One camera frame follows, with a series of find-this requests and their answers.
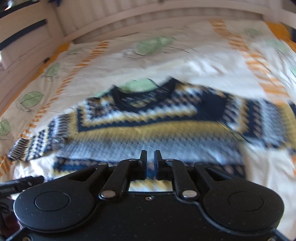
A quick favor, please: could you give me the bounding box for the white leaf-print duvet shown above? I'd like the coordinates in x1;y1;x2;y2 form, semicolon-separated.
0;18;296;240

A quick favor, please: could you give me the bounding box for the yellow bed sheet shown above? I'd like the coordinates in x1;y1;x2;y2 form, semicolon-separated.
265;21;296;52

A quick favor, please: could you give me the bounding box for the white wooden bed frame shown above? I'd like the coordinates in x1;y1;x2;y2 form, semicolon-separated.
1;1;295;111

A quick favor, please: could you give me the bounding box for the navy yellow patterned knit sweater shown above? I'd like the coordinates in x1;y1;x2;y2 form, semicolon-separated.
6;77;296;193

